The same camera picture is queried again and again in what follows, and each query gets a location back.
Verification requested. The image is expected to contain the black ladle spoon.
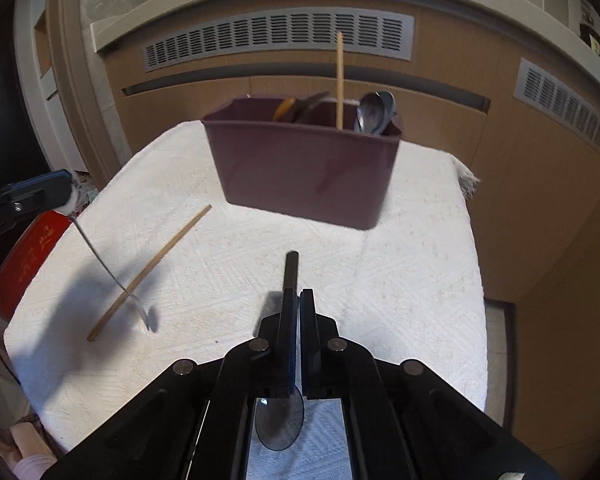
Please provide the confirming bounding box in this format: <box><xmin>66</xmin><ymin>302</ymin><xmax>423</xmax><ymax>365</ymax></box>
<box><xmin>254</xmin><ymin>250</ymin><xmax>304</xmax><ymax>452</ymax></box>

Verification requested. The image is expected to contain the white plastic spoon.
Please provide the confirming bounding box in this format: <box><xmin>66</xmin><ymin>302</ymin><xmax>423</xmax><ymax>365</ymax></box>
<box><xmin>69</xmin><ymin>214</ymin><xmax>156</xmax><ymax>333</ymax></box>

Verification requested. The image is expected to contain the wooden chopstick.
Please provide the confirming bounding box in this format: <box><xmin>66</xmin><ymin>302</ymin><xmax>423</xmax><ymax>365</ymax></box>
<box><xmin>336</xmin><ymin>30</ymin><xmax>344</xmax><ymax>130</ymax></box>
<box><xmin>86</xmin><ymin>204</ymin><xmax>212</xmax><ymax>342</ymax></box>

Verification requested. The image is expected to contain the brown wooden spoon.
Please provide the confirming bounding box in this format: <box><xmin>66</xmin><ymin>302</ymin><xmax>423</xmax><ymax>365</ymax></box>
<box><xmin>272</xmin><ymin>98</ymin><xmax>297</xmax><ymax>122</ymax></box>

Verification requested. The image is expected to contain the metal spoon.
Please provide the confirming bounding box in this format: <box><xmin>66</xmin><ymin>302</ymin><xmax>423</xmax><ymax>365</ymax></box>
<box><xmin>354</xmin><ymin>92</ymin><xmax>386</xmax><ymax>136</ymax></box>

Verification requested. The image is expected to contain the blue-grey plastic spoon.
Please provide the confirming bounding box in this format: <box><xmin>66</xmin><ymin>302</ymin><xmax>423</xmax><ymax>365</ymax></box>
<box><xmin>375</xmin><ymin>90</ymin><xmax>396</xmax><ymax>136</ymax></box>

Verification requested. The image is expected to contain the person pink sleeve forearm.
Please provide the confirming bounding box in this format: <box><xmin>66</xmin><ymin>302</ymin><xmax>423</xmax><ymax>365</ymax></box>
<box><xmin>0</xmin><ymin>414</ymin><xmax>58</xmax><ymax>479</ymax></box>

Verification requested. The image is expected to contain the red box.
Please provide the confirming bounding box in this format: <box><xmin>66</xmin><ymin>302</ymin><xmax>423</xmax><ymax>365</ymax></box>
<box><xmin>0</xmin><ymin>211</ymin><xmax>70</xmax><ymax>321</ymax></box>

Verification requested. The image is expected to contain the white woven cloth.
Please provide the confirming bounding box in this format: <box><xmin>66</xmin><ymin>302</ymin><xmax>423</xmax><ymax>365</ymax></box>
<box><xmin>4</xmin><ymin>122</ymin><xmax>488</xmax><ymax>451</ymax></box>

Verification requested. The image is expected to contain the purple plastic utensil caddy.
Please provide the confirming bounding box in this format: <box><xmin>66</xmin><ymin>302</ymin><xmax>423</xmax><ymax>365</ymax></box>
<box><xmin>202</xmin><ymin>96</ymin><xmax>402</xmax><ymax>230</ymax></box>

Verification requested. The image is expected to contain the small grey vent grille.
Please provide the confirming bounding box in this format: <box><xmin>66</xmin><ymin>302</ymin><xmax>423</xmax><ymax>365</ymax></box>
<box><xmin>514</xmin><ymin>58</ymin><xmax>600</xmax><ymax>151</ymax></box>

